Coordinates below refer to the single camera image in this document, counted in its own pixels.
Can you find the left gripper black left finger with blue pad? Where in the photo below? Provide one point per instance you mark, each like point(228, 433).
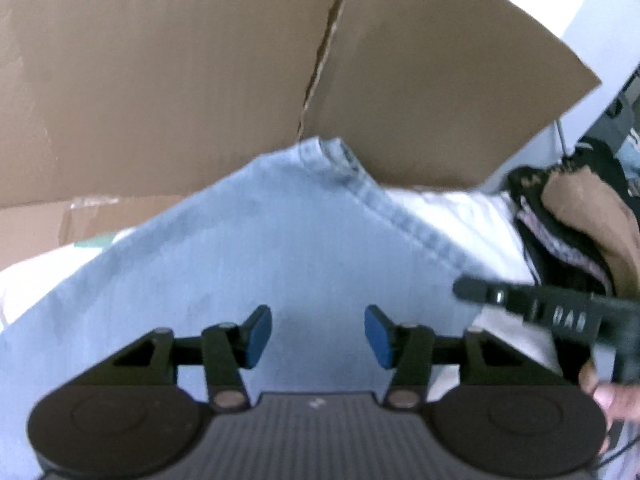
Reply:
point(222, 351)

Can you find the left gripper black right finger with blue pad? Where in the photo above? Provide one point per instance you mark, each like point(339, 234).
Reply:
point(411, 351)

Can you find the light blue denim pants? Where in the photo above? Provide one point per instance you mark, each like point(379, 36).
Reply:
point(305, 231)

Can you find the brown and black clothes pile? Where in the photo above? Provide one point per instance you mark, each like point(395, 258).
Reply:
point(579, 222)

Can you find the person's right hand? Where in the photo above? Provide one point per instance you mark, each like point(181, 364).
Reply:
point(618, 403)

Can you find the brown cardboard box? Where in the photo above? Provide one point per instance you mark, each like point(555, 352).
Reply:
point(112, 110)

